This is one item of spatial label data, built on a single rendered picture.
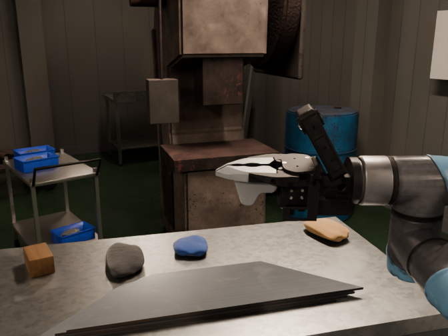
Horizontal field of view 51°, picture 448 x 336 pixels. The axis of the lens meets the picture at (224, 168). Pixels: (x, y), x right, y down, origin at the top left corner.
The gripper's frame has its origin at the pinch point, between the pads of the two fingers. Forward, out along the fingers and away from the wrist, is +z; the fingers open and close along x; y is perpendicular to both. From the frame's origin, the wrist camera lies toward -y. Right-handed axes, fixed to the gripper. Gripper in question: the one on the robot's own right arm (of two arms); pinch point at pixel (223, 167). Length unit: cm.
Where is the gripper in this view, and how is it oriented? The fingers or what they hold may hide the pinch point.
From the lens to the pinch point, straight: 70.1
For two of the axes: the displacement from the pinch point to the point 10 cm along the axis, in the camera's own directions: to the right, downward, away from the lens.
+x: 0.0, -3.9, 9.2
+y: 0.0, 9.2, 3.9
